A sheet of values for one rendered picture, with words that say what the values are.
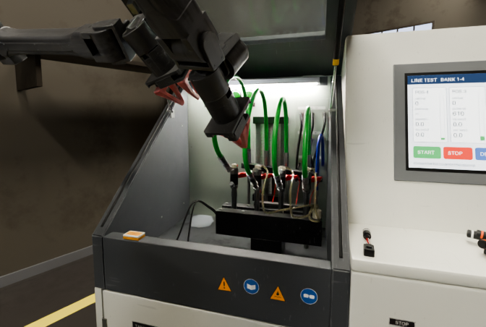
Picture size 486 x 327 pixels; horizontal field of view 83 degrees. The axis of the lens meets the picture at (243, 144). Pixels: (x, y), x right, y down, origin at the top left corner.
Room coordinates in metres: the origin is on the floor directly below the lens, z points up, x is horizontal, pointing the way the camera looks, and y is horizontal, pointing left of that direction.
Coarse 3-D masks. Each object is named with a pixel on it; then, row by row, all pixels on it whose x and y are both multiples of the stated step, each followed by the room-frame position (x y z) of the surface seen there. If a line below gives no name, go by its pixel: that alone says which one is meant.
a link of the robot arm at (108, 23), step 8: (96, 24) 0.59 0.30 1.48; (104, 24) 0.58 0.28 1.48; (112, 24) 0.57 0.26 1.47; (120, 24) 0.59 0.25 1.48; (128, 24) 0.62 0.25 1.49; (120, 32) 0.59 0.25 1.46; (120, 40) 0.59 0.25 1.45; (128, 48) 0.61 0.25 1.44; (128, 56) 0.61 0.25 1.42; (120, 64) 0.63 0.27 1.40
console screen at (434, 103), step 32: (416, 64) 0.84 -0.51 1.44; (448, 64) 0.81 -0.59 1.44; (480, 64) 0.79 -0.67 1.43; (416, 96) 0.82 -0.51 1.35; (448, 96) 0.79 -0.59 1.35; (480, 96) 0.77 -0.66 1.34; (416, 128) 0.79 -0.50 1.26; (448, 128) 0.77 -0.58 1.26; (480, 128) 0.75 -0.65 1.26; (416, 160) 0.77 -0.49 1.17; (448, 160) 0.75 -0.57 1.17; (480, 160) 0.73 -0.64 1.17
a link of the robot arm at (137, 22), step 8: (136, 16) 0.61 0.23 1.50; (144, 16) 0.61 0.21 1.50; (136, 24) 0.58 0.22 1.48; (144, 24) 0.58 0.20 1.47; (128, 32) 0.57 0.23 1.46; (136, 32) 0.57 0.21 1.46; (144, 32) 0.58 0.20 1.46; (152, 32) 0.59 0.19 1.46; (128, 40) 0.58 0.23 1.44; (136, 40) 0.57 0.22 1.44; (144, 40) 0.58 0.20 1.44; (152, 40) 0.59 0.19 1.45; (136, 48) 0.59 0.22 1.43; (144, 48) 0.58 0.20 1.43; (152, 48) 0.59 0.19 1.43
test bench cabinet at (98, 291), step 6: (96, 288) 0.76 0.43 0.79; (96, 294) 0.76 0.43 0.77; (102, 294) 0.76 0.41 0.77; (96, 300) 0.76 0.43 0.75; (102, 300) 0.76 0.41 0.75; (96, 306) 0.76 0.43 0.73; (102, 306) 0.76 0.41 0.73; (96, 312) 0.76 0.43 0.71; (102, 312) 0.76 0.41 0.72; (96, 318) 0.76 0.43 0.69
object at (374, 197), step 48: (384, 48) 0.88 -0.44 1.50; (432, 48) 0.84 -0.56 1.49; (480, 48) 0.81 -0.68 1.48; (384, 96) 0.84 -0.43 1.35; (384, 144) 0.81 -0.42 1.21; (384, 192) 0.78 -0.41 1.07; (432, 192) 0.75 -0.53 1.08; (480, 192) 0.72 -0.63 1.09; (384, 288) 0.56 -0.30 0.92; (432, 288) 0.53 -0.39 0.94
